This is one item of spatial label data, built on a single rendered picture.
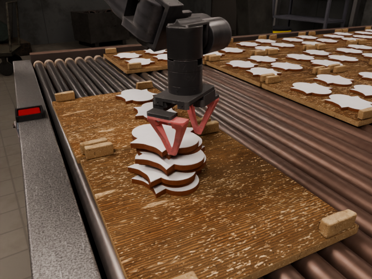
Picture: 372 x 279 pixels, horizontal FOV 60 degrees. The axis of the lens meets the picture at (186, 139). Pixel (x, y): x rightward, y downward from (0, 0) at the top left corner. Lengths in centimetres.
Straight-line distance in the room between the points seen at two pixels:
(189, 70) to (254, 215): 25
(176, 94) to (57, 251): 30
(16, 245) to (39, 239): 147
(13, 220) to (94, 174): 159
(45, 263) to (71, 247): 4
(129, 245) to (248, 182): 26
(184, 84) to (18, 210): 189
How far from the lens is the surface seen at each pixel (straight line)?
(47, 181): 70
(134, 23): 56
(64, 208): 61
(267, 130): 89
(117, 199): 57
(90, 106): 102
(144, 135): 60
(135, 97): 103
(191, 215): 53
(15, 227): 216
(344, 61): 173
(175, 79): 51
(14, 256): 197
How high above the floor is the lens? 127
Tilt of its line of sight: 26 degrees down
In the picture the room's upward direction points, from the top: straight up
